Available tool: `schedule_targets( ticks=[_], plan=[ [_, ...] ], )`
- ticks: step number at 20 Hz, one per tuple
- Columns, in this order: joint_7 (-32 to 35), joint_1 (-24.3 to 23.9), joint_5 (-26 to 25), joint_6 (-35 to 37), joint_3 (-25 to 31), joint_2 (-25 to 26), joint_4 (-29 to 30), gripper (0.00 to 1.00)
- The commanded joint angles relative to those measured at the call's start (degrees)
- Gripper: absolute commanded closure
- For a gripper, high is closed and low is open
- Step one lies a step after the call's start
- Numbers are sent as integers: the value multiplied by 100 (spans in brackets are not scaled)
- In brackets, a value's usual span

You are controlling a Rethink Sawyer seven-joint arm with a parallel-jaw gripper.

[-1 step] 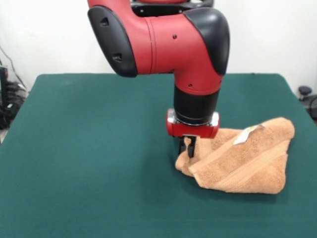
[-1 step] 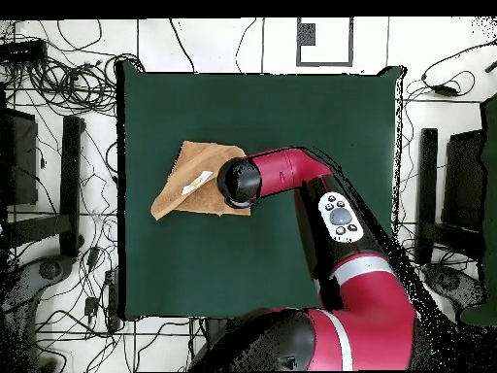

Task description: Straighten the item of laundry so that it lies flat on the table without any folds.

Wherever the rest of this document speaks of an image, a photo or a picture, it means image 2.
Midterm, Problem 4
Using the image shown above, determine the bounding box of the tan terry towel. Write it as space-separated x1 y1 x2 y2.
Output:
149 140 252 221

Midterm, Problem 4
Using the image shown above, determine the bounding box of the dark green table cloth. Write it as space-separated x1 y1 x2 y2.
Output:
115 59 408 322

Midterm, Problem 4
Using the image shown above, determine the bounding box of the slim black power strip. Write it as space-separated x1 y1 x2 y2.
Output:
103 266 122 332

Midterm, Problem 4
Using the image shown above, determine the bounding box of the black stand base bar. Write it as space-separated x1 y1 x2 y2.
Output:
58 115 86 258
415 127 440 266

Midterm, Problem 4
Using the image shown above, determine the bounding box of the black round caster foot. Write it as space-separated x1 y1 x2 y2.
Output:
421 262 487 309
35 254 76 284

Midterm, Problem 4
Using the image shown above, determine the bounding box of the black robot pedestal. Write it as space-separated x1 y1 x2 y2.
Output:
204 317 234 351

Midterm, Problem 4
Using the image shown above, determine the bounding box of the black box frame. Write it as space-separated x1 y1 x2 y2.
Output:
442 129 487 235
0 107 41 208

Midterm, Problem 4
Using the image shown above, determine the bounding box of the black floor cable tangle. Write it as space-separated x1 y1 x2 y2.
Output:
7 18 146 119

